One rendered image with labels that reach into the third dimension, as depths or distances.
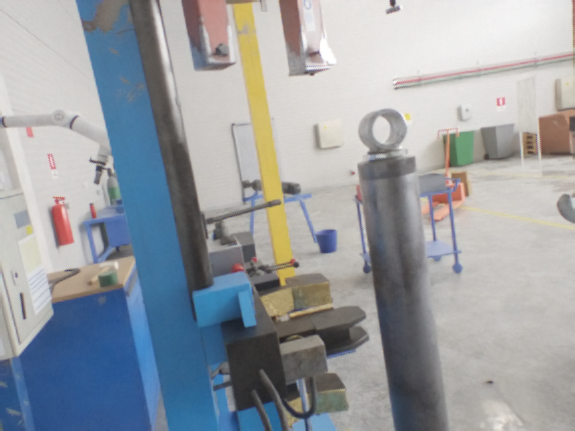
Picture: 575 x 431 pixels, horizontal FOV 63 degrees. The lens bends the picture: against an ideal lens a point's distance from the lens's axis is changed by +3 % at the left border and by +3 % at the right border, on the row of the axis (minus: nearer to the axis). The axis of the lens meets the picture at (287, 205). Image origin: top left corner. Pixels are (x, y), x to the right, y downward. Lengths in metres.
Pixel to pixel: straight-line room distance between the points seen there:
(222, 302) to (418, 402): 0.88
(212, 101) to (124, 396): 10.07
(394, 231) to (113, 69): 1.07
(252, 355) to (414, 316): 0.70
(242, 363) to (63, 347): 1.74
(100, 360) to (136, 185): 1.60
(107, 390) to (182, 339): 1.42
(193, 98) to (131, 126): 10.87
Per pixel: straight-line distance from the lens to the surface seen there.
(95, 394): 3.04
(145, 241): 1.55
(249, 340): 1.33
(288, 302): 1.91
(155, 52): 1.44
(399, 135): 1.72
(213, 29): 1.52
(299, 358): 1.39
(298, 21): 1.72
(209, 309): 1.45
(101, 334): 2.89
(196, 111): 12.35
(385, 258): 1.72
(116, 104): 1.54
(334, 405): 2.13
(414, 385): 1.91
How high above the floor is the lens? 1.61
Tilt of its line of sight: 8 degrees down
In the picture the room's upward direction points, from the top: 9 degrees counter-clockwise
